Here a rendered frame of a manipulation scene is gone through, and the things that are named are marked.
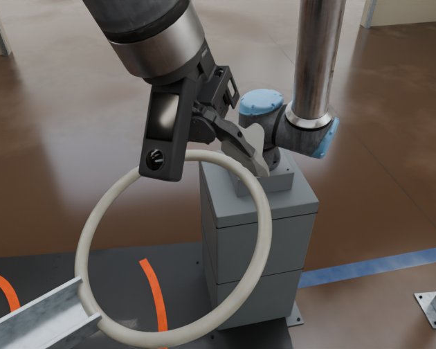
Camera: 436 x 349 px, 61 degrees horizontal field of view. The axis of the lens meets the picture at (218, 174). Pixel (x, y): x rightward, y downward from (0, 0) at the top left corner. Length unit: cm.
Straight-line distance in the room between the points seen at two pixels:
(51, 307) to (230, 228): 70
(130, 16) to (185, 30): 5
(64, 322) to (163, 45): 70
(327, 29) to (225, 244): 86
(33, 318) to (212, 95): 69
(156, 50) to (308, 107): 84
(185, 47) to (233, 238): 114
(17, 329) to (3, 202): 210
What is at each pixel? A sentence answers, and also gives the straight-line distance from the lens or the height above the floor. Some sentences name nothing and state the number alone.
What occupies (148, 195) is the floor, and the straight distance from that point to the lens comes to 269.
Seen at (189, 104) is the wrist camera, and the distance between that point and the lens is 41.
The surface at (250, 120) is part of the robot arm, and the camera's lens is 128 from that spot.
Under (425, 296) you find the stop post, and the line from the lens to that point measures 241.
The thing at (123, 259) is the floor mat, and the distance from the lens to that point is 233.
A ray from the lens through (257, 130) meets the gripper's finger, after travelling 49.
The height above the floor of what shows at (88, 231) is 111.
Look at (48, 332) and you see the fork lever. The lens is 93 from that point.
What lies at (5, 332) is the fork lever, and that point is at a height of 107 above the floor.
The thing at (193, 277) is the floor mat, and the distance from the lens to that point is 219.
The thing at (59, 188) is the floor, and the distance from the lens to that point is 294.
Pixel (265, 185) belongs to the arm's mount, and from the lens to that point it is 141.
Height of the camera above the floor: 183
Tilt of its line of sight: 40 degrees down
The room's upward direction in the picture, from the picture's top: straight up
